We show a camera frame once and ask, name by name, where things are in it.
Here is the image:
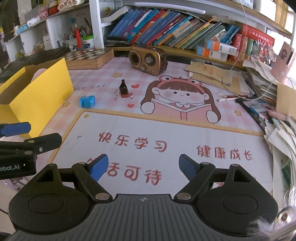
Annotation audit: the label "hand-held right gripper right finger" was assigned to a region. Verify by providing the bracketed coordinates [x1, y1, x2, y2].
[174, 153, 266, 203]

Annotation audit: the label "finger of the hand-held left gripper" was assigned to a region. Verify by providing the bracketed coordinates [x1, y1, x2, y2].
[0, 122, 31, 138]
[0, 133, 62, 155]

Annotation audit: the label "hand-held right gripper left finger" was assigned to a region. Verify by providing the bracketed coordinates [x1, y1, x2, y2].
[23, 153, 114, 205]

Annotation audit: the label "yellow cardboard box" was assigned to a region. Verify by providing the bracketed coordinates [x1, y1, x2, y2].
[0, 58, 75, 138]

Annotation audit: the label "pink plush toy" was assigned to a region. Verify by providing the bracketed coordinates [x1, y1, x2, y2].
[30, 68, 48, 82]

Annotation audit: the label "pink printed desktop cloth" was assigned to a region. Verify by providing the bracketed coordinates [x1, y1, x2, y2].
[0, 54, 274, 197]

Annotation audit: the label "blue crumpled wrapper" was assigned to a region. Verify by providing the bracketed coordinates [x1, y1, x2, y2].
[79, 95, 96, 108]

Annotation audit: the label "black keyboard piano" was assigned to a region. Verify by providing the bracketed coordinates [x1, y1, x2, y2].
[0, 47, 71, 82]

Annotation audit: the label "black binder clip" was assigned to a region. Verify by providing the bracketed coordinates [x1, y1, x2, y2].
[114, 79, 134, 101]

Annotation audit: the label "dark pen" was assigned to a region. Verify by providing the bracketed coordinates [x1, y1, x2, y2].
[238, 100, 266, 130]

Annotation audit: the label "white box red label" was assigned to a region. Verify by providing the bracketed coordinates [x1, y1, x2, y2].
[43, 35, 53, 51]

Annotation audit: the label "pile of papers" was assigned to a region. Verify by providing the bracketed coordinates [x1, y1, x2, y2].
[245, 58, 296, 195]

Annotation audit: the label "wooden chess board box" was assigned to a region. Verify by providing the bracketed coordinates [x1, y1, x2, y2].
[63, 48, 114, 70]

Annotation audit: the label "flat brown envelopes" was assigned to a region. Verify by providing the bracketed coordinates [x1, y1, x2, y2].
[184, 61, 247, 93]

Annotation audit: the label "white pen cup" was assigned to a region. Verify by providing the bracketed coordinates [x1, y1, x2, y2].
[65, 38, 78, 50]

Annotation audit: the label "blue tissue pack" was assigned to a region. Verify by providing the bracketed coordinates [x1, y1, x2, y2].
[16, 23, 29, 34]

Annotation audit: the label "pink marker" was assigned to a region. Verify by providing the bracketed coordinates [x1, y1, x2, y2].
[268, 110, 290, 120]

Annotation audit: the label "white tub green lid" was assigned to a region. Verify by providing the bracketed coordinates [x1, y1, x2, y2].
[82, 35, 95, 49]

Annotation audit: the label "red bottle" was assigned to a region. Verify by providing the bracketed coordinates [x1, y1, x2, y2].
[74, 27, 82, 49]

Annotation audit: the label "white tissue pack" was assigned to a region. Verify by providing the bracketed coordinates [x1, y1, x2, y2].
[27, 17, 47, 27]

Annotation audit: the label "grey fluffy cloth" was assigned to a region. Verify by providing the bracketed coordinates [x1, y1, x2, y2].
[246, 190, 296, 241]

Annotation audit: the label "brown retro radio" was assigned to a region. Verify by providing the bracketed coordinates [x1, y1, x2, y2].
[129, 45, 168, 76]

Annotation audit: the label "orange white medicine box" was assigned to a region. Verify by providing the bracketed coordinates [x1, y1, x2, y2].
[205, 38, 237, 55]
[196, 45, 228, 61]

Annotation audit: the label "upright kraft envelope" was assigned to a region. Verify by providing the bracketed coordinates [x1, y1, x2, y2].
[276, 82, 296, 116]

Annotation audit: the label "white bookshelf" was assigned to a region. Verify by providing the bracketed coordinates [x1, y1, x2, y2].
[5, 0, 296, 70]

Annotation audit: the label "upright red books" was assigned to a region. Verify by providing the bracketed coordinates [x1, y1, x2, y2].
[231, 34, 255, 62]

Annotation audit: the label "pink white ornament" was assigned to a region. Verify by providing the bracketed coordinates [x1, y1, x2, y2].
[58, 0, 85, 10]

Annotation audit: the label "pink pen holder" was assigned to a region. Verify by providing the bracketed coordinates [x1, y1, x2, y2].
[270, 42, 296, 78]

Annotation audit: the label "colourful card pack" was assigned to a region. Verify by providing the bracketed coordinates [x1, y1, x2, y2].
[251, 38, 277, 62]

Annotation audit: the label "row of colourful books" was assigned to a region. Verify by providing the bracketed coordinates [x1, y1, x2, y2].
[105, 8, 240, 50]

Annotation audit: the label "thick red dictionary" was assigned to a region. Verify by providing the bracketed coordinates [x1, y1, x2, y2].
[240, 23, 275, 45]

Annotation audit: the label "white cable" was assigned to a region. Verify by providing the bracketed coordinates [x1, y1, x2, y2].
[222, 0, 286, 96]

